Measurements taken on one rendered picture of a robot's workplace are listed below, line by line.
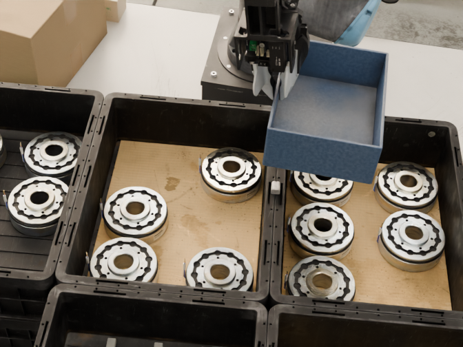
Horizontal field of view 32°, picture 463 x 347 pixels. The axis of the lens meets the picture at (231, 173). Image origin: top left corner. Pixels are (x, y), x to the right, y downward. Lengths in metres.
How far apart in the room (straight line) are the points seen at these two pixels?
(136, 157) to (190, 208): 0.15
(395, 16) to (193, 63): 1.57
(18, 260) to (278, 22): 0.58
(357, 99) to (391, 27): 2.00
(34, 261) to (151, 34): 0.77
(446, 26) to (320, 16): 1.79
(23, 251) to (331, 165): 0.52
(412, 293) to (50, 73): 0.85
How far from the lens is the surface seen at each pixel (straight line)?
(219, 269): 1.24
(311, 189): 1.35
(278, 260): 1.18
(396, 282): 1.29
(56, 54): 1.69
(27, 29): 1.61
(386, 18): 3.24
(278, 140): 1.05
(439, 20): 3.29
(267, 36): 0.98
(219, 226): 1.32
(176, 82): 1.77
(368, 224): 1.36
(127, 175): 1.39
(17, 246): 1.32
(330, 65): 1.21
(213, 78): 1.62
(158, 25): 1.92
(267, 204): 1.22
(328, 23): 1.51
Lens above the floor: 1.85
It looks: 47 degrees down
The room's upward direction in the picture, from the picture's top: 4 degrees clockwise
